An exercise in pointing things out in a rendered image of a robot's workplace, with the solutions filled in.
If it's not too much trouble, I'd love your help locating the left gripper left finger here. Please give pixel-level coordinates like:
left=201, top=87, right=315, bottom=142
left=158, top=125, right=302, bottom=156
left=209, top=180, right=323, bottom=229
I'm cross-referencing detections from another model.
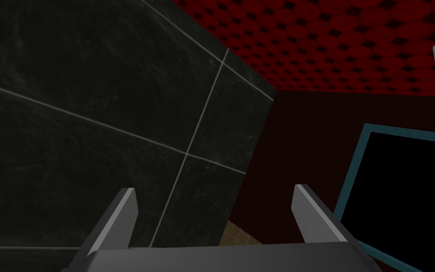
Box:
left=78, top=187, right=139, bottom=258

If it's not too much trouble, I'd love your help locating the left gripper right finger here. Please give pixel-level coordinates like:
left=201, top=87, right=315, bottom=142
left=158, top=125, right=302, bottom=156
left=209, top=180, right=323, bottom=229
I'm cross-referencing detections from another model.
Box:
left=291, top=184, right=360, bottom=244

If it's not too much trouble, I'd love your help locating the teal framed black window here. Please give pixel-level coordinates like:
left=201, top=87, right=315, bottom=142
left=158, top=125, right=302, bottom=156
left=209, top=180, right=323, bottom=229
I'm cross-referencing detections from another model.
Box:
left=332, top=122, right=435, bottom=272

